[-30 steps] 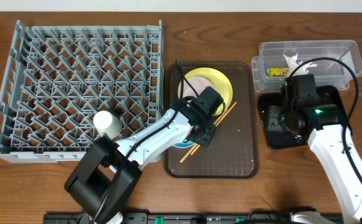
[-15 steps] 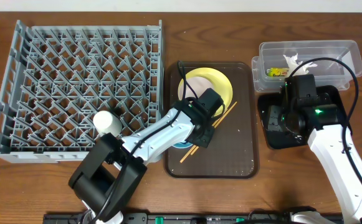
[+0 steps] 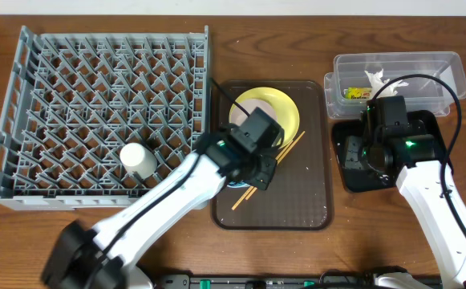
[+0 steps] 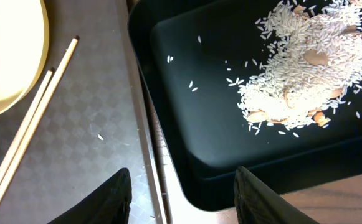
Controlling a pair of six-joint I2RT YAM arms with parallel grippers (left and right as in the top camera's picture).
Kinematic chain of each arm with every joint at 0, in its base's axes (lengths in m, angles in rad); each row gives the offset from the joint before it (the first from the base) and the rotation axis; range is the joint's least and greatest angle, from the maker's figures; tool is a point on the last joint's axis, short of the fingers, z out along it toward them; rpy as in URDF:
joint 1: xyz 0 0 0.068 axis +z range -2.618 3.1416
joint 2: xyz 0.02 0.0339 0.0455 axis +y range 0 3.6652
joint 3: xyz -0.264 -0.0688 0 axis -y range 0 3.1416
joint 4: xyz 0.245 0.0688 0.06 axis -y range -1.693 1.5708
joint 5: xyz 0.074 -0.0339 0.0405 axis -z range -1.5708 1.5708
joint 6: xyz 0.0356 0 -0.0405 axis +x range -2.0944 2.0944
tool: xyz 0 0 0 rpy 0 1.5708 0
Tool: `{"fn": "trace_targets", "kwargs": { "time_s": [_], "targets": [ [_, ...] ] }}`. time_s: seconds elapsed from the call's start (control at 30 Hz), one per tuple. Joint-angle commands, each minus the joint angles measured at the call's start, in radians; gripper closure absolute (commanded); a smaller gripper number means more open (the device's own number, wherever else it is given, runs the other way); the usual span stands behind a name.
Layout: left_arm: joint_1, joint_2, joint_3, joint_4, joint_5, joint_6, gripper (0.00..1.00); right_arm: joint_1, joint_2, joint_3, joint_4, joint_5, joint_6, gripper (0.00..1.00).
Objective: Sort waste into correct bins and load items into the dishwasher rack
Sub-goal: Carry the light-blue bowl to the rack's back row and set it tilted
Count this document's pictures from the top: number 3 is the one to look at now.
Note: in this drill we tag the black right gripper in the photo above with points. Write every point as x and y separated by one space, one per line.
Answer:
353 152

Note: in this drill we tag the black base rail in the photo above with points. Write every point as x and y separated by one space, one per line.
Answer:
329 279

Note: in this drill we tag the wooden chopstick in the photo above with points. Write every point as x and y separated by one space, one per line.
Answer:
279 158
242 198

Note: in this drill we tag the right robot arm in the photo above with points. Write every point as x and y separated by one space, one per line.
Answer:
430 191

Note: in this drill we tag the white cup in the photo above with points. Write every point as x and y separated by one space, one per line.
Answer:
136 159

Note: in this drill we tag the brown plastic tray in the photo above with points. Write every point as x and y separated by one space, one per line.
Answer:
300 195

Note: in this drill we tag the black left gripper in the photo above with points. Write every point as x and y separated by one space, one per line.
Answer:
261 173

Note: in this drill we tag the black waste tray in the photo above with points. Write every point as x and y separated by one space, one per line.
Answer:
429 124

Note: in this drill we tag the crumpled white tissue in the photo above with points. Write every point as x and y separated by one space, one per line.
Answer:
377 83

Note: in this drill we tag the yellow round plate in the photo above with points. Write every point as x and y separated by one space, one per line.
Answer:
275 103

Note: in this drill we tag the grey plastic dishwasher rack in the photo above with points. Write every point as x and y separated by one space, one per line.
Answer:
73 101

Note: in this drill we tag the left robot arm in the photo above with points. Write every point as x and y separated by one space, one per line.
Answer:
105 256

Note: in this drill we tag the light blue bowl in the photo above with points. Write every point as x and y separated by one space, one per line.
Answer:
236 185

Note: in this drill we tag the clear plastic bin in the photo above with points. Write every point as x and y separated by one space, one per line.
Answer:
353 71

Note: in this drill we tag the yellow snack wrapper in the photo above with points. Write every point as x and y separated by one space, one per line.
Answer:
357 93

